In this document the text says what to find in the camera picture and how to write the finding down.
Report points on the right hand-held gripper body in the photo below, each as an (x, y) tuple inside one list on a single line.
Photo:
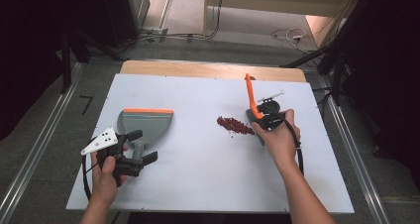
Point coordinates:
[(272, 116)]

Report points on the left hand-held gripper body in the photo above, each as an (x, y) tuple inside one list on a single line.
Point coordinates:
[(100, 141)]

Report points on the grey dustpan with orange edge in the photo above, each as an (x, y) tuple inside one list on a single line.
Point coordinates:
[(145, 123)]

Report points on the orange brush with grey bristles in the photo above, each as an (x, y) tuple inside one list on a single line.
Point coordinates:
[(251, 95)]

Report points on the red beans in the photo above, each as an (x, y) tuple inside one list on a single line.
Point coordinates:
[(235, 125)]

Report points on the person's right hand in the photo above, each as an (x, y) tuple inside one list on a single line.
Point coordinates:
[(280, 141)]

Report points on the person's left hand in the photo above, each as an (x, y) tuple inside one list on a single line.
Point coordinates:
[(105, 184)]

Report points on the white board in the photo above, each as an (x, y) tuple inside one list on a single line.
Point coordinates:
[(204, 171)]

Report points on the black metal stand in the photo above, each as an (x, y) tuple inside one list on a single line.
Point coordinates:
[(66, 65), (337, 75)]

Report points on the wooden table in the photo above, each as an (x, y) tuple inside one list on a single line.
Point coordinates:
[(198, 68)]

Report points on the dark curtain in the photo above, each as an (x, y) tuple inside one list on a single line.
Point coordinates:
[(386, 68), (29, 45)]

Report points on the black cabinet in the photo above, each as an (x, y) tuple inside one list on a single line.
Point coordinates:
[(122, 12)]

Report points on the upright aluminium profile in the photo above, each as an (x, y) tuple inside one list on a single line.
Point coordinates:
[(166, 9)]

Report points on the aluminium floor rail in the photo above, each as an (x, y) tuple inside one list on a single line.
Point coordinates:
[(350, 144), (43, 134)]

